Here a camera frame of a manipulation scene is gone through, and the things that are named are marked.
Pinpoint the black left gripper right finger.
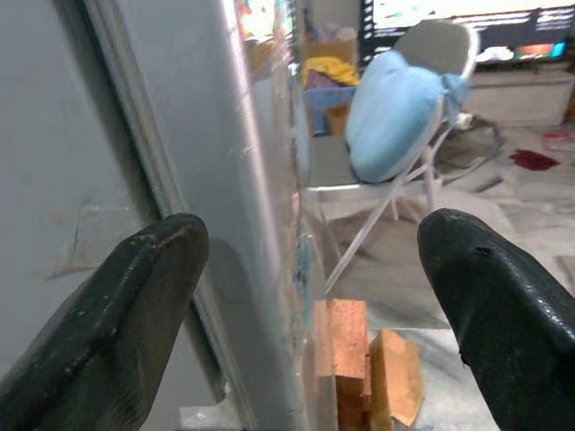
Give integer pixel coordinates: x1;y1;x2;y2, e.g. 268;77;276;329
416;207;575;431

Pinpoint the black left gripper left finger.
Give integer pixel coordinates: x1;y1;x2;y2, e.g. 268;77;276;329
0;212;210;431

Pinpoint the grey white fridge door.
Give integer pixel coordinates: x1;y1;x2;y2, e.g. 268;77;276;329
53;0;333;431

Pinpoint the grey white fridge cabinet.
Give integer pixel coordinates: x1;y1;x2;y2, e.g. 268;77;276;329
0;0;226;431

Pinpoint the brown cardboard piece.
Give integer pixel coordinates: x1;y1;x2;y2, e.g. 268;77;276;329
368;329;427;428

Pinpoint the dark red cloth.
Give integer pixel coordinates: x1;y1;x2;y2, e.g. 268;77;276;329
509;147;562;172

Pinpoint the white low cabinet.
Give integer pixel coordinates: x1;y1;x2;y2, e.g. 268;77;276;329
462;66;575;129

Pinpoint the light blue cushion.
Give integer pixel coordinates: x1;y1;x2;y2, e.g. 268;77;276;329
344;48;473;185

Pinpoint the white folding chair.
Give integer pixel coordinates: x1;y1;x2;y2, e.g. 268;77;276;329
305;20;482;293

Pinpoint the flat television screen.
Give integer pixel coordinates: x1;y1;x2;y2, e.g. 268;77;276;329
358;0;575;68

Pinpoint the yellow cloth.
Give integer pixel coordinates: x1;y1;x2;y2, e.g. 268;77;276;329
299;56;361;89

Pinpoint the brown cardboard box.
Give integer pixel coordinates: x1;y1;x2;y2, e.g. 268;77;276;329
305;39;357;64

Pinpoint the bouncer seat with tube frame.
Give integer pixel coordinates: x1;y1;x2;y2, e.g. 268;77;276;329
434;112;508;181

